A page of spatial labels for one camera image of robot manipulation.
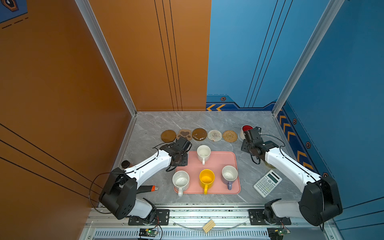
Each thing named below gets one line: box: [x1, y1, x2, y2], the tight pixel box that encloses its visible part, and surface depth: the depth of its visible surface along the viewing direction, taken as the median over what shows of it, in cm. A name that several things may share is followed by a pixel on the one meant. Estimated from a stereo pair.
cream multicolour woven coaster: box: [207, 129, 223, 142], surface depth 107 cm
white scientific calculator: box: [253, 169, 283, 198], surface depth 84 cm
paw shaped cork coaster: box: [176, 129, 193, 141], surface depth 108 cm
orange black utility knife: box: [136, 185, 159, 194], surface depth 84 cm
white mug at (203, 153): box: [197, 144, 212, 166], surface depth 89 cm
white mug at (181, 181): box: [172, 170, 190, 197], surface depth 81 cm
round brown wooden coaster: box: [160, 129, 177, 143], surface depth 108 cm
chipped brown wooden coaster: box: [192, 127, 208, 141], surface depth 107 cm
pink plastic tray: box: [174, 151, 241, 195], surface depth 86 cm
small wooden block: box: [202, 219, 216, 234], surface depth 72 cm
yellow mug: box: [199, 169, 215, 195], surface depth 81 cm
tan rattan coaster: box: [222, 130, 238, 143], surface depth 107 cm
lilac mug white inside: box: [221, 165, 238, 190], surface depth 83 cm
